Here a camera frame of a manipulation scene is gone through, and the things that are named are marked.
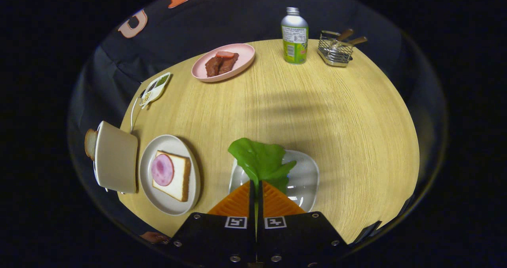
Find metal wire basket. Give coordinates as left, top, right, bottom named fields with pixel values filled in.
left=317, top=30, right=354, bottom=67

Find white divided dish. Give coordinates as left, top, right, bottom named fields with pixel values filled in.
left=139, top=72, right=172, bottom=109

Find pink round plate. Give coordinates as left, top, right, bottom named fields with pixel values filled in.
left=191, top=43, right=256, bottom=82

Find white toaster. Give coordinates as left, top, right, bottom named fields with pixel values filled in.
left=94, top=121, right=139, bottom=194

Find pink ham slice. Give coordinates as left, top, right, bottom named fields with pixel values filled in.
left=151, top=154, right=175, bottom=186

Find brown cooked meat pieces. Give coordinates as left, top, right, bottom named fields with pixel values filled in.
left=205, top=52, right=240, bottom=78

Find toasted bread slice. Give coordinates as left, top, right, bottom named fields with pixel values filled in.
left=84, top=128, right=99, bottom=161

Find white power cable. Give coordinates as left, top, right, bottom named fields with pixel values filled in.
left=130, top=97, right=143, bottom=134

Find white bread slice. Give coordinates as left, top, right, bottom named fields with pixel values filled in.
left=152, top=150, right=192, bottom=202

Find white rounded square plate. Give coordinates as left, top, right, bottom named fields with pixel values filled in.
left=229, top=149, right=320, bottom=213

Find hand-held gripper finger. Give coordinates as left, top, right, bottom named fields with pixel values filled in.
left=166, top=180, right=257, bottom=268
left=256, top=180, right=351, bottom=268

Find white round plate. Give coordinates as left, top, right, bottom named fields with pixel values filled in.
left=139, top=135, right=201, bottom=216

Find green lettuce leaf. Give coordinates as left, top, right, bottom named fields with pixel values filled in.
left=228, top=137, right=297, bottom=225

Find silver bottle with green label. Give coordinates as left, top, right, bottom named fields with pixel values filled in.
left=281, top=7, right=309, bottom=65

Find wooden-handled utensil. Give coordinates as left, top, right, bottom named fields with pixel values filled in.
left=337, top=36, right=368, bottom=53
left=331, top=29, right=354, bottom=49

